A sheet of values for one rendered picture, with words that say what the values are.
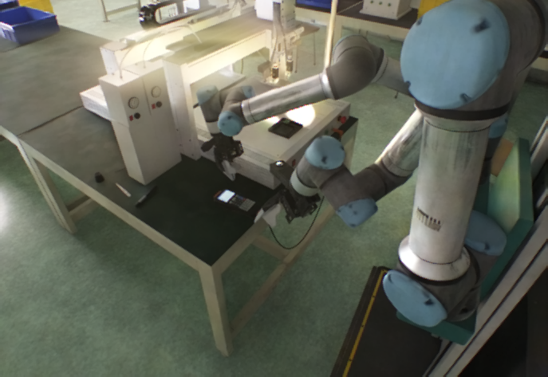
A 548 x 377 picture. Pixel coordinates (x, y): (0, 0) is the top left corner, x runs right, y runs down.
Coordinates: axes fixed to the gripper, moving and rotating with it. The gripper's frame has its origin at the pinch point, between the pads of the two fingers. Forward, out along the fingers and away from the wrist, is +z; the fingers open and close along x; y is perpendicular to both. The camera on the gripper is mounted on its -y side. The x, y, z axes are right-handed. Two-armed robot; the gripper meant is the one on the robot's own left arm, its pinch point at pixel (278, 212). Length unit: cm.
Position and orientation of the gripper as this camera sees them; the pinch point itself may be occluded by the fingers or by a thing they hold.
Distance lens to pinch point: 104.7
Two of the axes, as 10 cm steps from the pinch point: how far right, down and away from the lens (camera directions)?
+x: 8.6, -2.8, 4.3
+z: -2.6, 5.0, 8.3
